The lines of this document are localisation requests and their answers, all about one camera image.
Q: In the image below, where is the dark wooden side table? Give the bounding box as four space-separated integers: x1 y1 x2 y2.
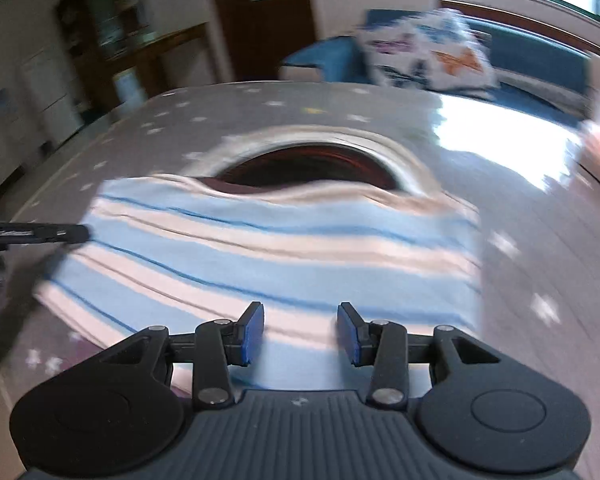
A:
105 22 221 111

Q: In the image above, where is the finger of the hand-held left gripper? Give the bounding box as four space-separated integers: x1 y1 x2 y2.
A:
0 224 91 247

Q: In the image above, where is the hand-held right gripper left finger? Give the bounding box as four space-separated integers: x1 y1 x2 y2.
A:
100 301 266 408

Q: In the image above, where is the grey star-print table mat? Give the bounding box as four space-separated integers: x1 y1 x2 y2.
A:
0 82 600 480

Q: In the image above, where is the striped blue and pink towel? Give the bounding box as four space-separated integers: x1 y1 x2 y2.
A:
32 125 483 391

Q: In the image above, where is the white cabinet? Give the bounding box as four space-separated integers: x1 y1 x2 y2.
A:
20 50 86 146

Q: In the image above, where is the blue sofa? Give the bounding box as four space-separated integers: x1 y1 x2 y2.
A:
277 7 596 121

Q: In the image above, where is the dark wooden shelf cabinet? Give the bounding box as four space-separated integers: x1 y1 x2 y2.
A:
55 0 156 111

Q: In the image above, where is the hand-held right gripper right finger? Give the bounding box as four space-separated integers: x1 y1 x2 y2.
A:
336 301 503 406

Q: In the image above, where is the dark wooden door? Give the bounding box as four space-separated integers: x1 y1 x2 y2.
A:
205 0 321 86

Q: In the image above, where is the butterfly print pillow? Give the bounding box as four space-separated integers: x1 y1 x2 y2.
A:
355 10 501 96

